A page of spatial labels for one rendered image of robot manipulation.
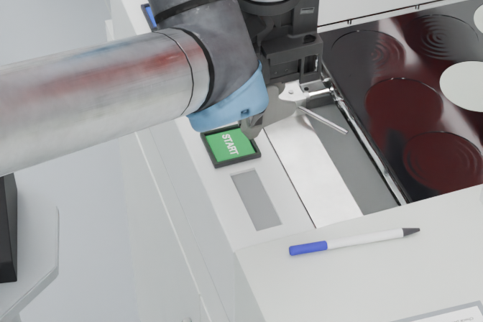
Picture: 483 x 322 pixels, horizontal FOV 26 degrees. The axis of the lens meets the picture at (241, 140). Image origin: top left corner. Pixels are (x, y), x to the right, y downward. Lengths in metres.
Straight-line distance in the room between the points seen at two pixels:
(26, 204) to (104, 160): 1.21
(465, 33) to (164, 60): 0.73
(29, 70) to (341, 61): 0.73
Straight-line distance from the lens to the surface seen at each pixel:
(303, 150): 1.31
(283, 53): 1.05
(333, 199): 1.25
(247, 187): 1.16
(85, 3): 3.05
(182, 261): 1.41
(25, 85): 0.73
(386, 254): 1.09
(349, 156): 1.39
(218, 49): 0.88
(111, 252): 2.36
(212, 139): 1.20
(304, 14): 1.05
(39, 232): 1.32
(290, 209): 1.13
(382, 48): 1.44
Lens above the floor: 1.80
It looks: 44 degrees down
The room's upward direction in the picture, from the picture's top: straight up
